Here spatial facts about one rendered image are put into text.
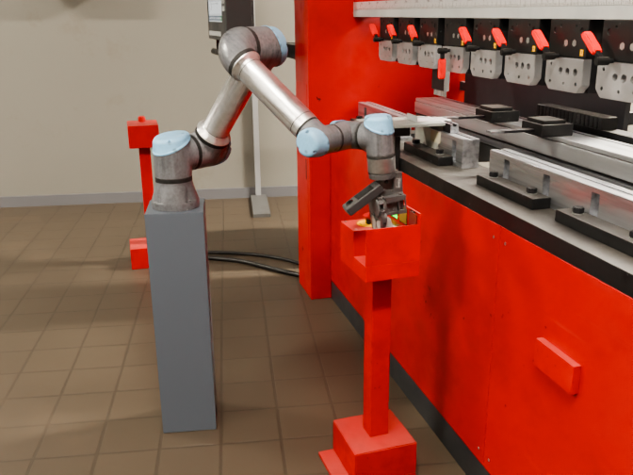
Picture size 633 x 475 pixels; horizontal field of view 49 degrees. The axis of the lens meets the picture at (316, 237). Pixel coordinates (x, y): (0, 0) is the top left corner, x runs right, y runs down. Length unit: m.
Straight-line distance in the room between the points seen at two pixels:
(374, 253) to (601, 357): 0.64
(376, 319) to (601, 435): 0.72
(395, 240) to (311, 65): 1.49
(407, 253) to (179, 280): 0.76
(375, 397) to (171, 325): 0.69
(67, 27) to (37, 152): 0.93
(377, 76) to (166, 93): 2.36
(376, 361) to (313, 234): 1.38
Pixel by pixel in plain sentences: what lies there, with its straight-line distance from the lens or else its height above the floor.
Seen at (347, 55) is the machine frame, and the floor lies 1.18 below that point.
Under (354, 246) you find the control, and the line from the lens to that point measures 1.97.
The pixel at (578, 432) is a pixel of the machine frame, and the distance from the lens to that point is 1.73.
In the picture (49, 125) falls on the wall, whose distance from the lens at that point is 5.52.
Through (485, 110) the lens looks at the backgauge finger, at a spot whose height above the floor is 1.02.
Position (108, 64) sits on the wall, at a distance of 5.39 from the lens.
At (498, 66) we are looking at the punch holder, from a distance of 2.10.
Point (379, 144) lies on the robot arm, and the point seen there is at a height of 1.03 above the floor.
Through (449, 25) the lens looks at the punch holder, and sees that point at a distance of 2.37.
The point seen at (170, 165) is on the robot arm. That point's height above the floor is 0.92.
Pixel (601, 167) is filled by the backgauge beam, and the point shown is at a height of 0.94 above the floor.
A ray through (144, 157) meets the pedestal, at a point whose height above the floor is 0.61.
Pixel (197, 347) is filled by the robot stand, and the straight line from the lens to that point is 2.37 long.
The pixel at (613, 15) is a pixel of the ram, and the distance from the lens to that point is 1.69.
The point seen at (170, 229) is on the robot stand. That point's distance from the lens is 2.23.
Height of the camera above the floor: 1.36
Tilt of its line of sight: 18 degrees down
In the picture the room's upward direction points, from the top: 1 degrees counter-clockwise
